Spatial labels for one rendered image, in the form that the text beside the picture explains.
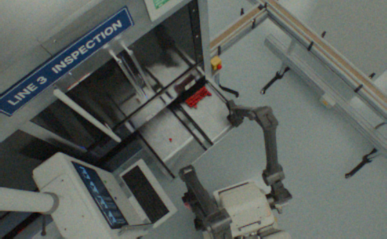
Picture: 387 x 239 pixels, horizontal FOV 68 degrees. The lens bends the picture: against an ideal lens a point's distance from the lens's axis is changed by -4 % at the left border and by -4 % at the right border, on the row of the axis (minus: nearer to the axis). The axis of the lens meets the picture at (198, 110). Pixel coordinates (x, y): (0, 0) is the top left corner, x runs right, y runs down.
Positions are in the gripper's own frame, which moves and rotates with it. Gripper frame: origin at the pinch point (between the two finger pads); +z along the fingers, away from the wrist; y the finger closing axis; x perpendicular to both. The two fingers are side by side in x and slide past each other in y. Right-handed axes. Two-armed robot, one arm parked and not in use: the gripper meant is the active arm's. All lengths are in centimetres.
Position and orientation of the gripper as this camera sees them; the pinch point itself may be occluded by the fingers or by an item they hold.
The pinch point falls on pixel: (234, 123)
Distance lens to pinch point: 209.0
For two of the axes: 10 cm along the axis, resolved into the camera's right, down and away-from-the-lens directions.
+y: -6.4, -7.1, 3.0
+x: -7.7, 6.2, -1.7
